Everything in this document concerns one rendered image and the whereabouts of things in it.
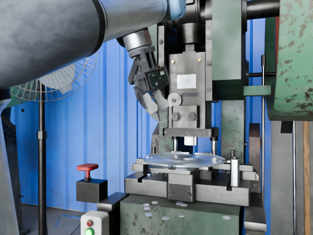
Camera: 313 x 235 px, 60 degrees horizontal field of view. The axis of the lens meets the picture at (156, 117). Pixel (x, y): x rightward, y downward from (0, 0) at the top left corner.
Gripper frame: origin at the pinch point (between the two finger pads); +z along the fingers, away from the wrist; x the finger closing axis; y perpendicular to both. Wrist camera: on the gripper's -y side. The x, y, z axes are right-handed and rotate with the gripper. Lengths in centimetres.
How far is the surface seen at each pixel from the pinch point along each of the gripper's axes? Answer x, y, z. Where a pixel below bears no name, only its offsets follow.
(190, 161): 8.8, -3.2, 18.8
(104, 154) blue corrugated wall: 21, -169, 45
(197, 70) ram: 25.4, -9.0, -8.9
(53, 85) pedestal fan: -13, -83, -22
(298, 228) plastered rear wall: 112, -55, 126
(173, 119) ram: 12.3, -12.7, 5.3
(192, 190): 5.8, -2.4, 28.0
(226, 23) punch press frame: 34.0, 2.0, -21.5
